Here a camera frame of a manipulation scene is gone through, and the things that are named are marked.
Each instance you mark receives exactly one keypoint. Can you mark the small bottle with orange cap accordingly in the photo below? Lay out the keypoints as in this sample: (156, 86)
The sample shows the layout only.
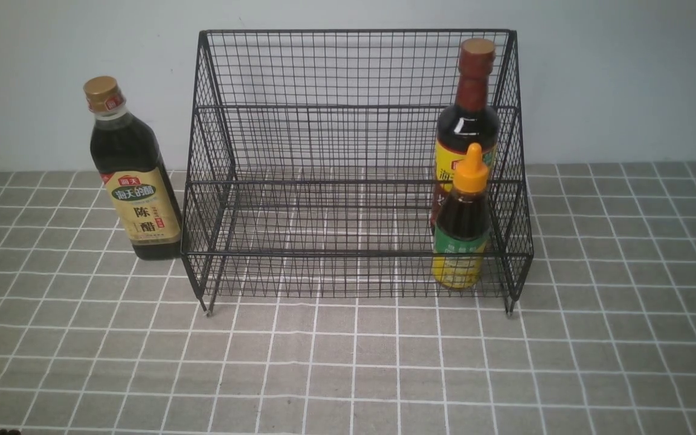
(462, 226)

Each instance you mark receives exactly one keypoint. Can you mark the soy sauce bottle red cap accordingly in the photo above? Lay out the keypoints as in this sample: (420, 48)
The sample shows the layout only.
(468, 120)

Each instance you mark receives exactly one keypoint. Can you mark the vinegar bottle with gold cap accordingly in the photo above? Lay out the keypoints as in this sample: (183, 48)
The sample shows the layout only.
(126, 154)

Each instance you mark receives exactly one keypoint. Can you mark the grey checked tablecloth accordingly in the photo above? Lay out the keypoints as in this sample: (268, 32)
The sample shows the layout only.
(602, 341)

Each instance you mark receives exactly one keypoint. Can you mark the black wire mesh rack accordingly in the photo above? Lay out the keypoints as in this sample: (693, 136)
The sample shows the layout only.
(312, 164)

